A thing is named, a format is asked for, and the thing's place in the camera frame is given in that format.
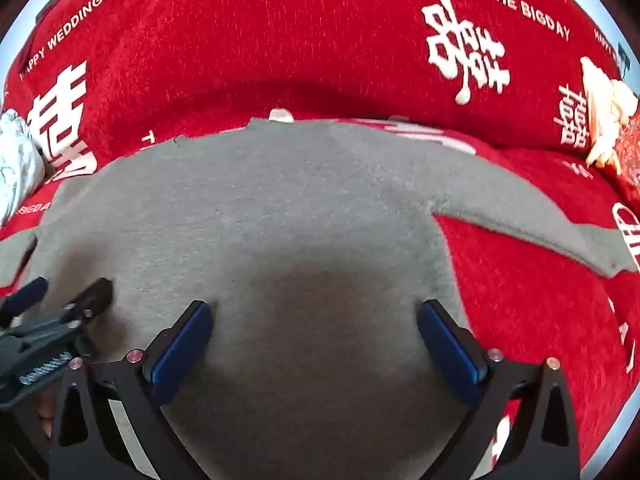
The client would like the white floral cloth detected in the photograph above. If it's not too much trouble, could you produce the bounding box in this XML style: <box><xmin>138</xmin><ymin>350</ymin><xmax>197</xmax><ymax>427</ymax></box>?
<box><xmin>0</xmin><ymin>109</ymin><xmax>47</xmax><ymax>223</ymax></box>

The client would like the red gold patterned cushion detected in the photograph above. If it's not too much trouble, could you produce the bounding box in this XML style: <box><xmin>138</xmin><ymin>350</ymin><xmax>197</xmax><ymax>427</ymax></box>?
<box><xmin>617</xmin><ymin>110</ymin><xmax>640</xmax><ymax>193</ymax></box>

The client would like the person's left hand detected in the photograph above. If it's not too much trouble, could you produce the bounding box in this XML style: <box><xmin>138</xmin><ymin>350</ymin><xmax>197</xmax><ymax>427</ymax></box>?
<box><xmin>36</xmin><ymin>394</ymin><xmax>55</xmax><ymax>437</ymax></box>

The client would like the red printed blanket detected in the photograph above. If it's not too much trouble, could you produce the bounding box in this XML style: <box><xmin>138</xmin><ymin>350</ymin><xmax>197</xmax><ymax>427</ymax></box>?
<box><xmin>0</xmin><ymin>0</ymin><xmax>640</xmax><ymax>471</ymax></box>

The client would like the grey knit sweater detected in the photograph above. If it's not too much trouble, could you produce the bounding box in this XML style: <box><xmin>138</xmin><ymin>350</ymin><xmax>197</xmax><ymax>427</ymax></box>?
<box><xmin>0</xmin><ymin>117</ymin><xmax>636</xmax><ymax>480</ymax></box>

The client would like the cream fringed cloth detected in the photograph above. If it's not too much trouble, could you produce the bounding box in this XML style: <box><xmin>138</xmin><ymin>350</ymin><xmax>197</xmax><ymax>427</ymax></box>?
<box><xmin>579</xmin><ymin>56</ymin><xmax>640</xmax><ymax>171</ymax></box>

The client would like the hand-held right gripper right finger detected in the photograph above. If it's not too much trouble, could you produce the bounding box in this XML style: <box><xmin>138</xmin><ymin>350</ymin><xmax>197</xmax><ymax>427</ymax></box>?
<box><xmin>417</xmin><ymin>299</ymin><xmax>583</xmax><ymax>480</ymax></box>

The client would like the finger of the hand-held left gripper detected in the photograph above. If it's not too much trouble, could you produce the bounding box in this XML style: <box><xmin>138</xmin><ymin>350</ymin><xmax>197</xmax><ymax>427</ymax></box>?
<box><xmin>0</xmin><ymin>277</ymin><xmax>49</xmax><ymax>328</ymax></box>
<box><xmin>30</xmin><ymin>277</ymin><xmax>114</xmax><ymax>333</ymax></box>

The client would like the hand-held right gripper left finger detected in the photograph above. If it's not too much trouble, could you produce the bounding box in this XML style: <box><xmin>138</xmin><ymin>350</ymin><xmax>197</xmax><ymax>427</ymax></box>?
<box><xmin>48</xmin><ymin>300</ymin><xmax>216</xmax><ymax>480</ymax></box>

